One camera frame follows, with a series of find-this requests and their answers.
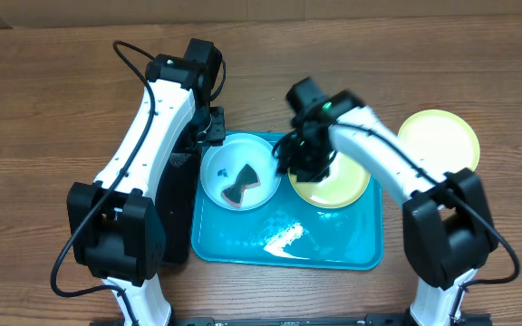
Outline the light blue plate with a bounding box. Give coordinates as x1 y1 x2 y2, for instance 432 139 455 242
200 132 281 211

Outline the yellow plate with blue stain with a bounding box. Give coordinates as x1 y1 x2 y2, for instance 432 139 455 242
288 153 371 208

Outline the orange green scrub sponge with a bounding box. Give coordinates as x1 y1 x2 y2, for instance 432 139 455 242
221 164 260 208

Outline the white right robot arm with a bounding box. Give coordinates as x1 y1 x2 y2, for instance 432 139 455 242
273 80 502 325

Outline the black plastic tray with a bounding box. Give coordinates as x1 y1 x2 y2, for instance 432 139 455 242
156 149 201 266

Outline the teal plastic tray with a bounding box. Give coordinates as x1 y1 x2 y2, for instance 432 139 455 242
191 131 384 271

